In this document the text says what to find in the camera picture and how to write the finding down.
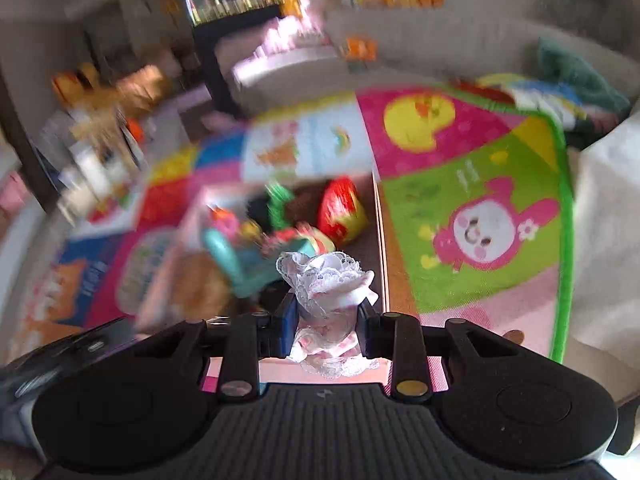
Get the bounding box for red shiny toy ball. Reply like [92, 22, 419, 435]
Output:
[317, 177, 369, 247]

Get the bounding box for pink cardboard box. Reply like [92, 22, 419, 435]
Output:
[133, 169, 444, 394]

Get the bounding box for teal plastic toy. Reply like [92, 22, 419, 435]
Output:
[201, 228, 317, 298]

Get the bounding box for orange clownfish plush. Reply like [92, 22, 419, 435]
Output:
[340, 37, 378, 63]

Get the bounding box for beige sofa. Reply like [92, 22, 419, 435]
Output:
[214, 0, 640, 116]

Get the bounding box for black fish tank cabinet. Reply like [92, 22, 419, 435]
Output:
[193, 4, 282, 118]

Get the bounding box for white thermos bottle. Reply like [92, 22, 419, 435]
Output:
[58, 143, 114, 224]

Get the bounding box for bread in plastic bag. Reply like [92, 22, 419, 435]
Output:
[168, 252, 232, 321]

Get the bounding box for colourful cartoon play mat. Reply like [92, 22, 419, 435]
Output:
[4, 87, 573, 361]

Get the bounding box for white lace baby garment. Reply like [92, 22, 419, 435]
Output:
[276, 252, 378, 379]

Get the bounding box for woven patterned box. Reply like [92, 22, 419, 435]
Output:
[70, 106, 138, 165]

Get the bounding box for white sheet cover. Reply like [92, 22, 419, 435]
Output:
[570, 112, 639, 368]

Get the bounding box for green cloth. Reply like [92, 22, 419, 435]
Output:
[536, 38, 631, 118]

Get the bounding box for pink floral blanket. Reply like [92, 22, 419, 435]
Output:
[254, 15, 330, 58]

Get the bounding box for grey neck pillow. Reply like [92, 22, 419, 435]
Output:
[532, 0, 634, 28]

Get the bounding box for brown knitted toy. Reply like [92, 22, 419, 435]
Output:
[245, 180, 329, 234]

